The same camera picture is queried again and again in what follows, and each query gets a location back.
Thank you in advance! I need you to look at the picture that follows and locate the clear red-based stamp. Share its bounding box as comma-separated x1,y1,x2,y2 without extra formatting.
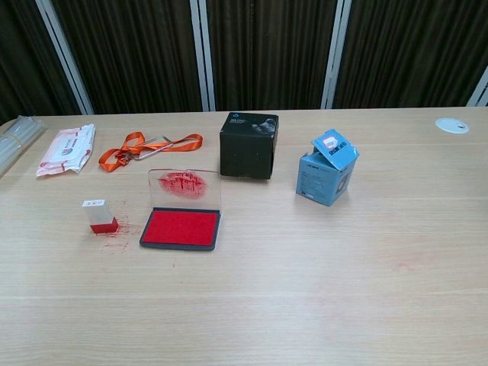
80,198,119,236

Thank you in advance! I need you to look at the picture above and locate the black cardboard box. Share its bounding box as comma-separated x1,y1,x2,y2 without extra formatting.
219,111,280,181

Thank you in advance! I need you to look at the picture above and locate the blue cardboard box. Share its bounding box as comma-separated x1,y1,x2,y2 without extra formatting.
295,127,361,207

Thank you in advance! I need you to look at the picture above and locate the red ink pad case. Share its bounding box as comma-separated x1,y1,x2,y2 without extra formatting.
139,168,223,252

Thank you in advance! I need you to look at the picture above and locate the clear badge holder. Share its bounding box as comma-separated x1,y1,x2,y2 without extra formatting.
131,135,176,161

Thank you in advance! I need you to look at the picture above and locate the dark pleated curtain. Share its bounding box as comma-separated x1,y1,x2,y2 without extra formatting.
0,0,82,125
332,0,488,109
51,0,203,115
206,0,339,112

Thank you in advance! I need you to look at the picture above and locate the white pink wet wipes pack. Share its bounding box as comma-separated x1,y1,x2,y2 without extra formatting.
36,123,97,178

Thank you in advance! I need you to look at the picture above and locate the white partition post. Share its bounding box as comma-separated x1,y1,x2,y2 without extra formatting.
189,0,217,113
35,0,95,116
466,64,488,108
320,0,352,111

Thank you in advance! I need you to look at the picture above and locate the orange lanyard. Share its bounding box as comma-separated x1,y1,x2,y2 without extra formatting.
98,131,204,173

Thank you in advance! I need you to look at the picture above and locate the white round cable grommet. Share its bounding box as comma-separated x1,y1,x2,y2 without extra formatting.
435,117,470,135

